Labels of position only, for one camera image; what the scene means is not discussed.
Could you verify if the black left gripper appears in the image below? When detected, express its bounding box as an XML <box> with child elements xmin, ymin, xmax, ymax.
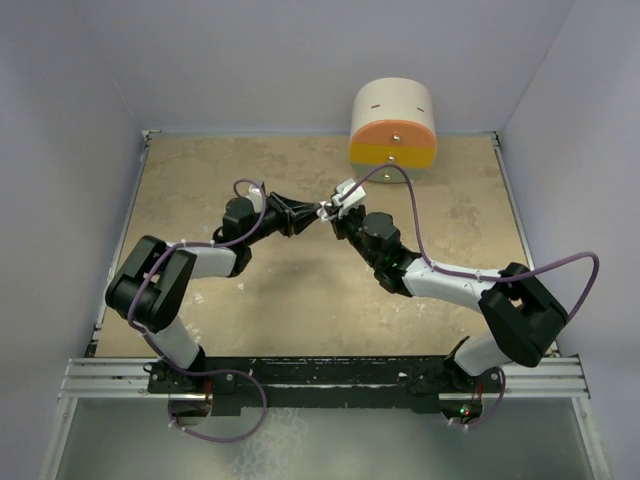
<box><xmin>243</xmin><ymin>192</ymin><xmax>320</xmax><ymax>246</ymax></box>

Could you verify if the white round earbud case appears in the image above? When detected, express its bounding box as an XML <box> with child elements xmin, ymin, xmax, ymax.
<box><xmin>316</xmin><ymin>201</ymin><xmax>335</xmax><ymax>223</ymax></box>

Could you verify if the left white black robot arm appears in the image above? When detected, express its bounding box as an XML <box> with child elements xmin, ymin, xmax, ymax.
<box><xmin>105</xmin><ymin>191</ymin><xmax>321</xmax><ymax>392</ymax></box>

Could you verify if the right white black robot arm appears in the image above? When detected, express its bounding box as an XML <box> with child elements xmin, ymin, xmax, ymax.
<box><xmin>331</xmin><ymin>206</ymin><xmax>568</xmax><ymax>391</ymax></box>

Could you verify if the white round drawer cabinet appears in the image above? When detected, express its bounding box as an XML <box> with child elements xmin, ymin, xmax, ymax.
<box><xmin>348</xmin><ymin>77</ymin><xmax>437</xmax><ymax>183</ymax></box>

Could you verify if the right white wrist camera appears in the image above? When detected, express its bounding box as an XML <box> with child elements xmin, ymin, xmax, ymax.
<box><xmin>331</xmin><ymin>178</ymin><xmax>366</xmax><ymax>218</ymax></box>

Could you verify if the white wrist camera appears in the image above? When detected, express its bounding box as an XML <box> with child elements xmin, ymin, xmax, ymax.
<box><xmin>245</xmin><ymin>183</ymin><xmax>266</xmax><ymax>213</ymax></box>
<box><xmin>331</xmin><ymin>178</ymin><xmax>366</xmax><ymax>218</ymax></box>

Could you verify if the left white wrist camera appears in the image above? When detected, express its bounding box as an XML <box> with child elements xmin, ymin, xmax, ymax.
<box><xmin>245</xmin><ymin>183</ymin><xmax>266</xmax><ymax>213</ymax></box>

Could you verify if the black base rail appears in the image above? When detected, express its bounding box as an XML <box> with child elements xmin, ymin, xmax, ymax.
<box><xmin>143</xmin><ymin>355</ymin><xmax>505</xmax><ymax>419</ymax></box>

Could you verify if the aluminium frame rail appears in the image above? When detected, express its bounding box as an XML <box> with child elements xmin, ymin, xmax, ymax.
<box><xmin>491</xmin><ymin>132</ymin><xmax>590</xmax><ymax>399</ymax></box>

